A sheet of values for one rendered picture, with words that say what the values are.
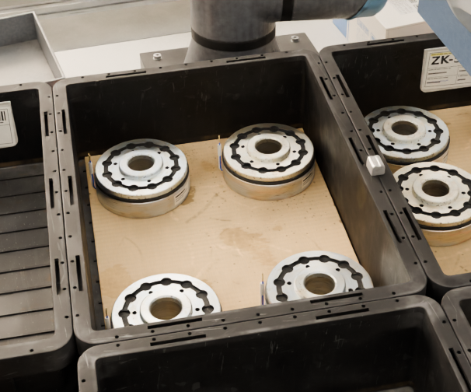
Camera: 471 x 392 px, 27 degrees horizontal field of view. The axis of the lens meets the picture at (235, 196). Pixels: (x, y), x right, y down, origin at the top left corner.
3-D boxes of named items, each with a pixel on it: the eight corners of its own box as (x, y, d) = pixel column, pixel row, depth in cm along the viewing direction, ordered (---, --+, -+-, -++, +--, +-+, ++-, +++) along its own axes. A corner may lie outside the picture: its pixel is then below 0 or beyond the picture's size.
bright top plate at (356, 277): (260, 258, 96) (260, 253, 95) (362, 250, 96) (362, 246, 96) (272, 335, 88) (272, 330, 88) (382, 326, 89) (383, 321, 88)
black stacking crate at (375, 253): (68, 165, 115) (54, 84, 108) (310, 132, 119) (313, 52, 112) (94, 437, 85) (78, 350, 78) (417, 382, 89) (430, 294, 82)
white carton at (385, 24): (329, 19, 162) (331, -31, 156) (395, 6, 165) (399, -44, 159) (382, 81, 148) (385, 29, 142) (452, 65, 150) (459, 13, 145)
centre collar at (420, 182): (406, 180, 104) (406, 175, 103) (451, 175, 104) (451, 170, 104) (418, 209, 100) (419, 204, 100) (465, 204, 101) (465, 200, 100)
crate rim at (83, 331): (54, 96, 109) (51, 78, 108) (313, 64, 113) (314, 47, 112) (78, 367, 79) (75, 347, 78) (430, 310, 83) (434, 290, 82)
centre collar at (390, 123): (376, 122, 112) (376, 117, 112) (416, 116, 113) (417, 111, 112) (390, 147, 108) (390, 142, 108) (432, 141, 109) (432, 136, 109)
